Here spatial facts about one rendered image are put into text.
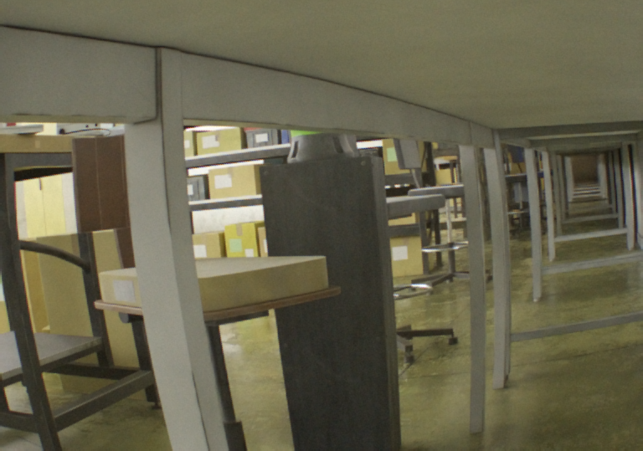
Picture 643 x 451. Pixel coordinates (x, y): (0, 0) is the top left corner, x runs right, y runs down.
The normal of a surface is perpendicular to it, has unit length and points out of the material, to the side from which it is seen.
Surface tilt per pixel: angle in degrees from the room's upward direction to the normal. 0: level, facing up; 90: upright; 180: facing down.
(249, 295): 90
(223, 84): 90
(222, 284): 90
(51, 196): 90
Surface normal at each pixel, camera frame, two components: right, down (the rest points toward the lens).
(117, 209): 0.81, -0.07
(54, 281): -0.23, 0.04
